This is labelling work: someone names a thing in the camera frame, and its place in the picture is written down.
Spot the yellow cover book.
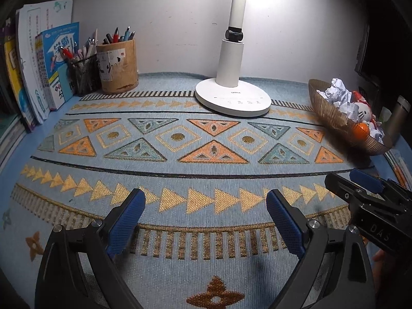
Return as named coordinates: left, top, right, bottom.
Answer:
left=3, top=27, right=36, bottom=132

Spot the small paper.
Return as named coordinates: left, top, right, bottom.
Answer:
left=369, top=122, right=384, bottom=144

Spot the patterned blue table mat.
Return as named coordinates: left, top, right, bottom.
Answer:
left=1, top=73, right=387, bottom=308

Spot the white blue plush toy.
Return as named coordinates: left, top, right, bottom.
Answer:
left=351, top=91, right=374, bottom=123

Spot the cork pen holder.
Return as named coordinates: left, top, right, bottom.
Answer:
left=96, top=40, right=138, bottom=94

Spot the person right hand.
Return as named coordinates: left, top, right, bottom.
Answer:
left=372, top=249, right=386, bottom=275

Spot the gold ribbed bowl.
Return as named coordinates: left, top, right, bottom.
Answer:
left=308, top=79, right=390, bottom=156

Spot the stack of booklets right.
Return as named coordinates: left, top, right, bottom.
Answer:
left=384, top=151, right=412, bottom=191

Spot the black mesh pen holder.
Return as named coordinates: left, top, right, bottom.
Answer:
left=68, top=54, right=102, bottom=96

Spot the white desk lamp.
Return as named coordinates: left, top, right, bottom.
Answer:
left=195, top=0, right=271, bottom=117

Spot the blue cover book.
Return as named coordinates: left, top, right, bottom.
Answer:
left=35, top=22, right=80, bottom=111

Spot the white cover book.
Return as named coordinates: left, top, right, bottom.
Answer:
left=15, top=0, right=73, bottom=124

